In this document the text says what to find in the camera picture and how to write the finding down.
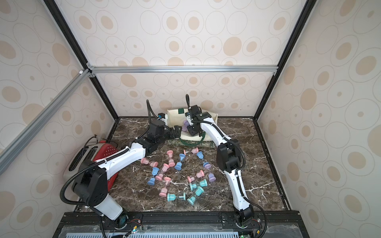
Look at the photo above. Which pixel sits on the teal hourglass bottom left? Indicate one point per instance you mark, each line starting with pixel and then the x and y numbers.
pixel 173 197

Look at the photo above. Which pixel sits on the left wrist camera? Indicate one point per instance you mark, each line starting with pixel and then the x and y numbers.
pixel 163 117

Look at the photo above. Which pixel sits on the pink hourglass top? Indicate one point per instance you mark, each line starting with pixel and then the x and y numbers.
pixel 191 151

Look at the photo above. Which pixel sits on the blue hourglass centre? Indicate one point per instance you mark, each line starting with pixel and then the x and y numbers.
pixel 179 164

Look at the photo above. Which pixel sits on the aluminium frame rail back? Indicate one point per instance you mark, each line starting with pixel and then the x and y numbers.
pixel 192 69

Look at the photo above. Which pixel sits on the cream canvas tote bag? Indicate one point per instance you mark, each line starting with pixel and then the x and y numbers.
pixel 176 117

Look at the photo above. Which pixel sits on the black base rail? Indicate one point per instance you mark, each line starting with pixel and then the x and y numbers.
pixel 279 224

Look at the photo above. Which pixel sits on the pink hourglass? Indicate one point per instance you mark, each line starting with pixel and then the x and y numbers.
pixel 171 162
pixel 191 151
pixel 151 163
pixel 199 175
pixel 161 175
pixel 163 192

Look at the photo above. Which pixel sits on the aluminium frame rail left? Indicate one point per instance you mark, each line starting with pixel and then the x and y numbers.
pixel 25 137

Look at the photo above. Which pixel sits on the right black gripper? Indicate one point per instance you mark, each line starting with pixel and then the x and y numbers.
pixel 193 128

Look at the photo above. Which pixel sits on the pink hourglass upper middle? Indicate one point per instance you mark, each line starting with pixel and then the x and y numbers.
pixel 171 162

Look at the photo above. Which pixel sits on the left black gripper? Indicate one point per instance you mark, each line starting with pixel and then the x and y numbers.
pixel 178 133

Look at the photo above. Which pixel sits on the blue hourglass left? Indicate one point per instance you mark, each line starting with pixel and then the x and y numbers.
pixel 155 171

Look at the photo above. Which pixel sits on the teal hourglass bottom right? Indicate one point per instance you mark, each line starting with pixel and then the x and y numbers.
pixel 198 192

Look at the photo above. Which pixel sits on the pink hourglass far left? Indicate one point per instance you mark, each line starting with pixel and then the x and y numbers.
pixel 151 163

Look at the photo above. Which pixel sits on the aluminium frame rail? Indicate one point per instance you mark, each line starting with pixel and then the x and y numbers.
pixel 192 69
pixel 25 137

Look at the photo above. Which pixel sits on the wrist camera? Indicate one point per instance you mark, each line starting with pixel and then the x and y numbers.
pixel 194 110
pixel 163 117

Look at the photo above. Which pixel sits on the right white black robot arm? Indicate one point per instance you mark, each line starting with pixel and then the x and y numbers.
pixel 231 161

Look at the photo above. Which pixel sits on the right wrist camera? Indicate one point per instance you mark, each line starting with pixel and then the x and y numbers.
pixel 194 110

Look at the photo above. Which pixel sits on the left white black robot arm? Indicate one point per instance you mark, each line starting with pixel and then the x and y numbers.
pixel 89 186

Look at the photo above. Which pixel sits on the pink hourglass bottom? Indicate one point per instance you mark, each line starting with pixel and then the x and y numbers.
pixel 163 192

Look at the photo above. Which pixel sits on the red and steel toaster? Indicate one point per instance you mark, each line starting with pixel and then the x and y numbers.
pixel 87 156

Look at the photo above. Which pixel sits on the purple hourglass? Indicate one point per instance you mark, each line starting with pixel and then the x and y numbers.
pixel 211 177
pixel 185 126

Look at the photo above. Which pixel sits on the pink hourglass right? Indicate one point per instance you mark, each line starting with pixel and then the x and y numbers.
pixel 199 175

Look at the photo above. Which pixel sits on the pink hourglass lower left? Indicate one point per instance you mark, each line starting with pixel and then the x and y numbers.
pixel 161 175

